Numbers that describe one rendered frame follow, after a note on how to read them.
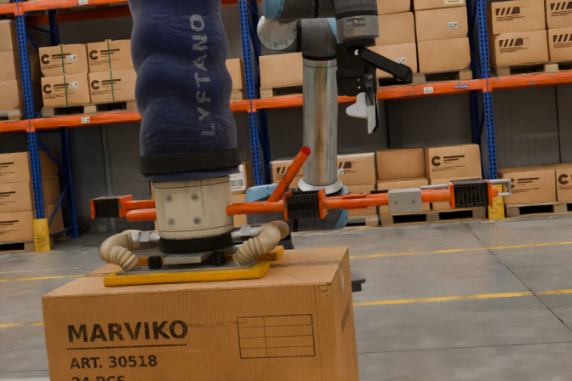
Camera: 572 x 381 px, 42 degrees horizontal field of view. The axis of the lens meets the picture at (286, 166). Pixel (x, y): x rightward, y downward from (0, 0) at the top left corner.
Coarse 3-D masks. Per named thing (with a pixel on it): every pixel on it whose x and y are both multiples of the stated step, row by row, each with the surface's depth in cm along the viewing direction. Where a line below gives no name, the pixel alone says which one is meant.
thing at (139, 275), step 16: (160, 256) 161; (224, 256) 157; (128, 272) 158; (144, 272) 157; (160, 272) 156; (176, 272) 156; (192, 272) 154; (208, 272) 153; (224, 272) 153; (240, 272) 152; (256, 272) 152
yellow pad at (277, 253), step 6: (282, 246) 179; (234, 252) 173; (270, 252) 171; (276, 252) 171; (282, 252) 177; (144, 258) 178; (162, 258) 176; (210, 258) 173; (228, 258) 172; (258, 258) 171; (264, 258) 171; (270, 258) 171; (276, 258) 170; (138, 264) 176; (144, 264) 175
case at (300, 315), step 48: (96, 288) 156; (144, 288) 152; (192, 288) 148; (240, 288) 147; (288, 288) 145; (336, 288) 151; (48, 336) 154; (96, 336) 152; (144, 336) 151; (192, 336) 149; (240, 336) 147; (288, 336) 146; (336, 336) 145
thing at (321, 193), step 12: (288, 192) 164; (300, 192) 168; (312, 192) 168; (324, 192) 165; (288, 204) 160; (300, 204) 160; (312, 204) 160; (288, 216) 160; (300, 216) 159; (312, 216) 159; (324, 216) 162
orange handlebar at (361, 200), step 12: (360, 192) 162; (432, 192) 157; (444, 192) 156; (492, 192) 155; (132, 204) 196; (144, 204) 196; (240, 204) 168; (252, 204) 163; (264, 204) 163; (276, 204) 162; (324, 204) 160; (336, 204) 160; (348, 204) 159; (360, 204) 159; (372, 204) 159; (384, 204) 159; (132, 216) 167; (144, 216) 167; (156, 216) 166
